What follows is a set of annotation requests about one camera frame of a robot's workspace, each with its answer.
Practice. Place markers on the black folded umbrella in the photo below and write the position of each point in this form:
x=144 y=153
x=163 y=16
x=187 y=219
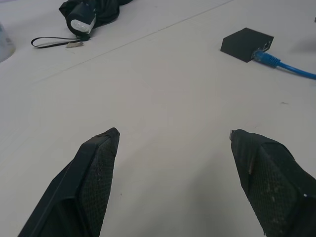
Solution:
x=90 y=13

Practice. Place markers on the small black box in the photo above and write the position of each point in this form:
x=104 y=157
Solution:
x=244 y=45

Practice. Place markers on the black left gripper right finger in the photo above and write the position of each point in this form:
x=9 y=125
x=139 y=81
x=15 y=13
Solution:
x=271 y=182

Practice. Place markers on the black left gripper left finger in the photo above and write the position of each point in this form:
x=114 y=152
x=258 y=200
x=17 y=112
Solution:
x=81 y=187

